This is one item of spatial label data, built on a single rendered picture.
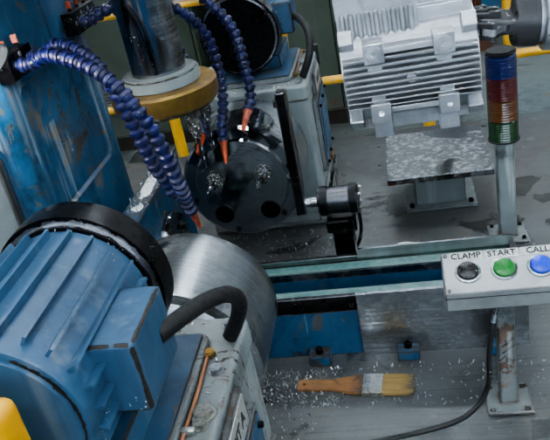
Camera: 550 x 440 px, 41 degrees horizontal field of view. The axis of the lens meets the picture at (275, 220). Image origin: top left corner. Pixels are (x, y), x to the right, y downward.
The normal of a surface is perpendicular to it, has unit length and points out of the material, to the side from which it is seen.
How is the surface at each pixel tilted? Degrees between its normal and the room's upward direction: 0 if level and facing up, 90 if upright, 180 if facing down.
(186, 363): 0
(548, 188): 0
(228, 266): 40
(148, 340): 90
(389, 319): 90
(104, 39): 90
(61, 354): 50
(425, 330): 90
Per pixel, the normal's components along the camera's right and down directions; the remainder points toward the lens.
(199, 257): 0.18, -0.85
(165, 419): -0.18, -0.87
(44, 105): 0.98, -0.11
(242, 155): -0.12, 0.48
